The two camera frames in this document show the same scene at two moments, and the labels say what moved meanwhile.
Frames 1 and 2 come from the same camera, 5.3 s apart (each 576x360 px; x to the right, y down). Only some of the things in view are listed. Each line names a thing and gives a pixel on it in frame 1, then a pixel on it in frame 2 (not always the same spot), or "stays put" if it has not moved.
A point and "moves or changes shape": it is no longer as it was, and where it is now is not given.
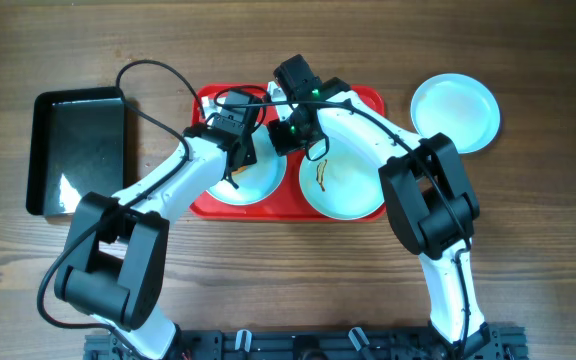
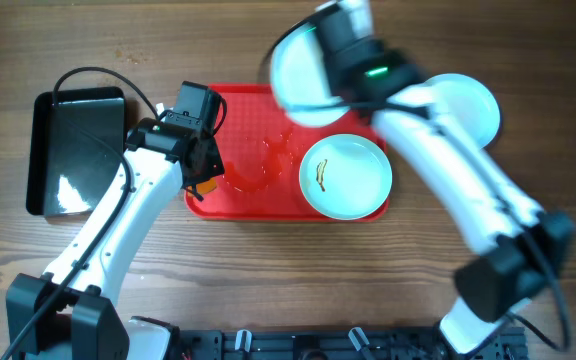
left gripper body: [241, 156] to [203, 163]
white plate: [257, 181] to [301, 76]
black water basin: [75, 146] stays put
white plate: [344, 182] stays put
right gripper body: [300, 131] to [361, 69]
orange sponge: [240, 170] moves or changes shape
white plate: [458, 105] stays put
